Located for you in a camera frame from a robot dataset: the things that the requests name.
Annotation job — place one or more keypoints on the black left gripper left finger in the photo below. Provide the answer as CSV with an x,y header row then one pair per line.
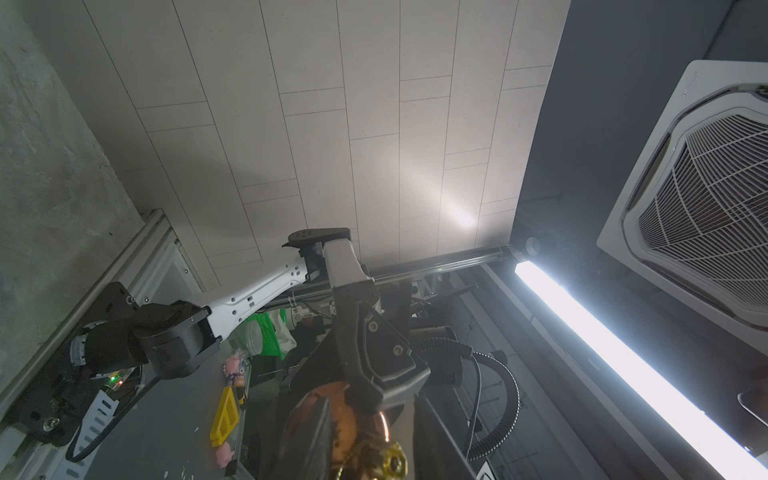
x,y
306,447

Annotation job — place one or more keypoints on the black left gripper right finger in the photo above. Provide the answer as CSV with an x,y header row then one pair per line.
x,y
436,454

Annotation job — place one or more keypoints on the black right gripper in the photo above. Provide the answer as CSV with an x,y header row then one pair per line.
x,y
379,365

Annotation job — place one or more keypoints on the copper shiny ball ornament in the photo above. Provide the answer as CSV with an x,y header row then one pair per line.
x,y
363,446

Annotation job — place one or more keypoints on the yellow plastic toy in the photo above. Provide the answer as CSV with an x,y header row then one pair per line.
x,y
226,418

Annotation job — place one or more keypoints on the pink small toy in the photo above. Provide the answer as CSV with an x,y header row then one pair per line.
x,y
234,370

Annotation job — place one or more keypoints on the right green circuit board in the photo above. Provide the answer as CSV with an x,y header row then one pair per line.
x,y
116,379

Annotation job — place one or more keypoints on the bright tube light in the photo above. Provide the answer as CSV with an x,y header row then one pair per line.
x,y
730,459

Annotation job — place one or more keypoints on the white ceiling air conditioner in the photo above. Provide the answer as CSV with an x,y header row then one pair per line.
x,y
692,215

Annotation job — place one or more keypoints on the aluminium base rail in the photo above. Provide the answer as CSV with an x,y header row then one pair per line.
x,y
55,419

